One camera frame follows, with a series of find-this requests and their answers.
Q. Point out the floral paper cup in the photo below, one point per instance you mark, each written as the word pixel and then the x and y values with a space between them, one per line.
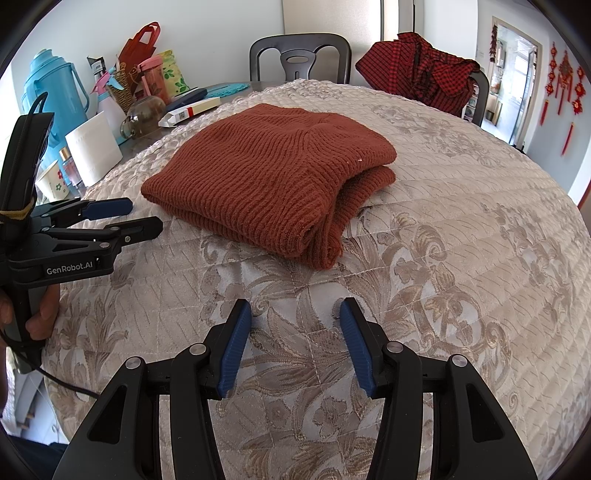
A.
pixel 53 182

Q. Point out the glass jar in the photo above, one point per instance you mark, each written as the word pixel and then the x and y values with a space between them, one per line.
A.
pixel 143 115

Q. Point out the green floral bag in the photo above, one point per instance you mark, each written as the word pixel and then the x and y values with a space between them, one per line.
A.
pixel 176 69

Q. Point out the small pink liquid bottle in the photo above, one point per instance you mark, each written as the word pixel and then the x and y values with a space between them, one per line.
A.
pixel 70 166

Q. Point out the person's left hand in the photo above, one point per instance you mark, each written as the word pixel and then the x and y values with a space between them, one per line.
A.
pixel 44 314

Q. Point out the blue lace doily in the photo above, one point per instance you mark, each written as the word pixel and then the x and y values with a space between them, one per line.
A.
pixel 226 88

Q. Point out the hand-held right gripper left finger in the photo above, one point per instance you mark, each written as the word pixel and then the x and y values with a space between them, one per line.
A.
pixel 235 350

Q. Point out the red knot pendant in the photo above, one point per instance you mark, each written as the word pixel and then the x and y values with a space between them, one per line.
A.
pixel 549 78
pixel 577 101

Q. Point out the rust orange knit sweater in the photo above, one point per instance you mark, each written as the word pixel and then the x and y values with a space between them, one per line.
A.
pixel 277 175

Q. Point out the wicker basket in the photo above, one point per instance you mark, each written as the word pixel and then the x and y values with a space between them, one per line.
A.
pixel 123 94

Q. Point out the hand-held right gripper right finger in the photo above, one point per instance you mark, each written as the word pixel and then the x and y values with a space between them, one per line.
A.
pixel 358 350

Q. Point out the large red knot ornament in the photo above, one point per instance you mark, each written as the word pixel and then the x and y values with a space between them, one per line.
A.
pixel 564 74

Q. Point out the white and red box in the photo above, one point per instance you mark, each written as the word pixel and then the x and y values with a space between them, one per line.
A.
pixel 194 110

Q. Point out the dark blue case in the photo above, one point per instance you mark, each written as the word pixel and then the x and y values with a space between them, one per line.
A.
pixel 189 96

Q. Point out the beige quilted table cover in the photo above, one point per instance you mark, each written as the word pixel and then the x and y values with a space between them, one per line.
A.
pixel 438 230

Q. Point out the pink lidded container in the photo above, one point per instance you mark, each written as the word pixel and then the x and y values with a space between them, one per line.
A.
pixel 154 78

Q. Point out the white framed doorway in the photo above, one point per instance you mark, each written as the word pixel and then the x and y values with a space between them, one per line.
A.
pixel 517 69

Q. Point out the light blue thermos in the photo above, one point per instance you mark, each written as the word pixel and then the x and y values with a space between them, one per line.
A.
pixel 51 83

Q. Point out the dark grey plastic chair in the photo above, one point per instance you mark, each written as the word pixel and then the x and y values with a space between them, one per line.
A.
pixel 258 55
pixel 482 92

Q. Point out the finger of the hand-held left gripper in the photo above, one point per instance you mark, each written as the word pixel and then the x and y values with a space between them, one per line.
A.
pixel 134 230
pixel 108 208

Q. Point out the red tote bag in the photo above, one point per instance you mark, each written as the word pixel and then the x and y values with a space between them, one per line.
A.
pixel 138 46

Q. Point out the white paper roll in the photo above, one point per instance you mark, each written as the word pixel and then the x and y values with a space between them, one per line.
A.
pixel 92 147

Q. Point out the white spray bottle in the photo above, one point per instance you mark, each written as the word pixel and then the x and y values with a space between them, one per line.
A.
pixel 108 106

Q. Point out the red plaid shirt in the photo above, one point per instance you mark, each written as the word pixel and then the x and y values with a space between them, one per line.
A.
pixel 397 64

